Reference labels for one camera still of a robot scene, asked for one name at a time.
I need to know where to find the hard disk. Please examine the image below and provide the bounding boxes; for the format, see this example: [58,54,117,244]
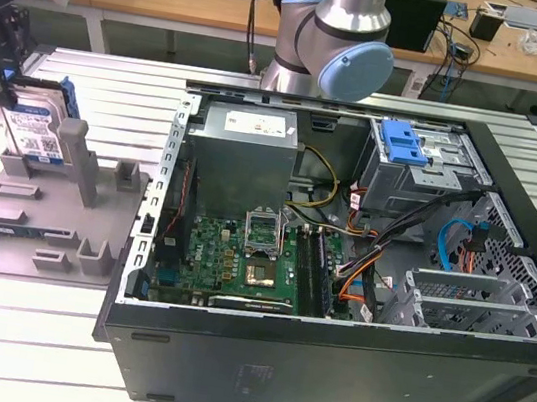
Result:
[0,66,85,173]

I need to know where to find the metal disk bay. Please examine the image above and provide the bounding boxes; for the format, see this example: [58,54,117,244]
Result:
[379,261,537,347]

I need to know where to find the grey parts rack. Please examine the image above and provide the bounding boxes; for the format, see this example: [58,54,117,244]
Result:
[0,107,159,299]

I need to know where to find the RAM stick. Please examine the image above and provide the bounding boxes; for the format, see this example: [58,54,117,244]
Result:
[0,223,51,244]
[305,228,347,318]

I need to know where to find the grey power supply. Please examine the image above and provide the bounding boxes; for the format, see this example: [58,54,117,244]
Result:
[176,96,307,218]

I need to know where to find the green motherboard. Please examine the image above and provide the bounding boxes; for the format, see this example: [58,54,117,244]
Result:
[146,202,369,332]

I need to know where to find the metal socket cover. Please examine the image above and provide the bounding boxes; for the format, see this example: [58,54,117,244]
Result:
[238,204,291,261]

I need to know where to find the CPU socket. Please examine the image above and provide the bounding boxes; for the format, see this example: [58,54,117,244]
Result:
[240,253,282,290]

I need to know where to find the black graphics card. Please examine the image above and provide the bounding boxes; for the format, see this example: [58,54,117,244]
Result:
[204,290,296,320]

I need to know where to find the black RAM slot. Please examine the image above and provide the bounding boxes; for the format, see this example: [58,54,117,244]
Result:
[285,223,331,319]

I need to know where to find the black speaker box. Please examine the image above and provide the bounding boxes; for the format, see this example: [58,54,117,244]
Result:
[380,0,449,56]

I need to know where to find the blue plastic drive latch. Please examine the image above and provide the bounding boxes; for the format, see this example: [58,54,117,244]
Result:
[375,119,434,169]

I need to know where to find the metal optical drive cage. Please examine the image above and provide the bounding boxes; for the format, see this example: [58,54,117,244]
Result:
[351,116,501,233]

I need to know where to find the black PC case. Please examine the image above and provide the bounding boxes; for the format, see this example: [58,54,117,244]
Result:
[82,67,537,402]

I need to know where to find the small black box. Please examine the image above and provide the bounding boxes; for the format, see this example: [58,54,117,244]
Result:
[467,5,508,44]

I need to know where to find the thin cable silver plug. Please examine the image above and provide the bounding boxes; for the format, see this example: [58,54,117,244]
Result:
[238,0,272,78]

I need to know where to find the yellow black wires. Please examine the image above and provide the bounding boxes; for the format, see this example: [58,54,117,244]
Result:
[285,142,347,215]

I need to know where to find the orange wire bundle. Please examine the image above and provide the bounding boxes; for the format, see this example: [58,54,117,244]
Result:
[331,249,381,308]

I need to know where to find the black cable bundle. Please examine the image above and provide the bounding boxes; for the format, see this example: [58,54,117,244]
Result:
[354,174,484,337]

